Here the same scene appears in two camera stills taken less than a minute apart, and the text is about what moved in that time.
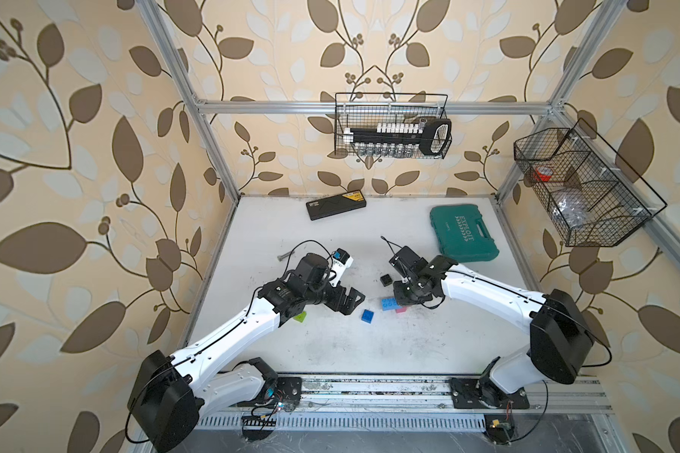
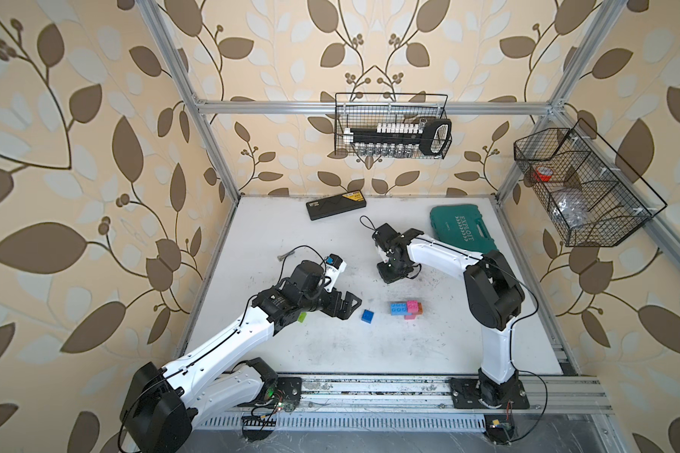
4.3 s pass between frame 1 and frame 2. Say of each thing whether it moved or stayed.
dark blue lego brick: stayed
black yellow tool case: stayed
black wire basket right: stayed
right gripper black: moved
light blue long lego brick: moved
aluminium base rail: stayed
